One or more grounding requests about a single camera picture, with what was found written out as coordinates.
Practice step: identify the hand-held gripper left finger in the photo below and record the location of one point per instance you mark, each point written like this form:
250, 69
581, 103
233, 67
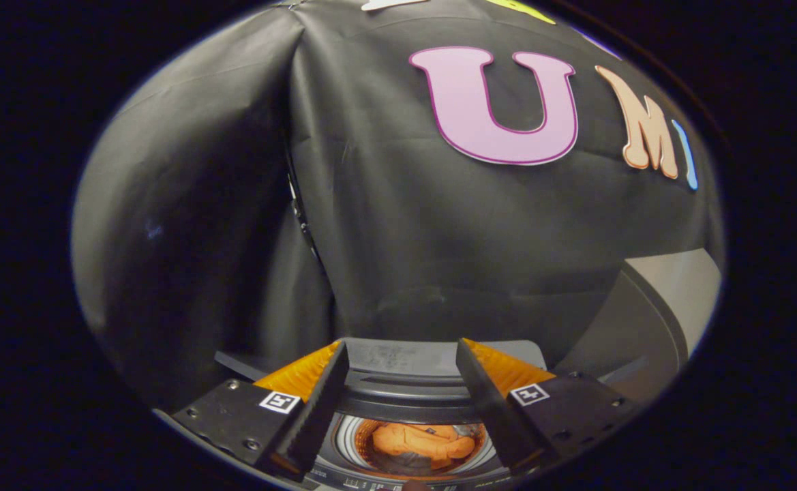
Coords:
320, 416

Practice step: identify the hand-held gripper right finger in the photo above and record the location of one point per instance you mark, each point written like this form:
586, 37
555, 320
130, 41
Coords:
490, 409

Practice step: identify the grey washing machine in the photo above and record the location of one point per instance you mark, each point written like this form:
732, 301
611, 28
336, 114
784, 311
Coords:
347, 447

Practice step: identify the orange polo shirt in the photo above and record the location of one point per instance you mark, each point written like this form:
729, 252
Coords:
418, 440

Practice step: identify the black backdrop cloth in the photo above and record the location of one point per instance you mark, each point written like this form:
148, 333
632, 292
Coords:
234, 204

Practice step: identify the beige cabinet with dark frame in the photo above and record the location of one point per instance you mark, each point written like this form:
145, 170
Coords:
671, 293

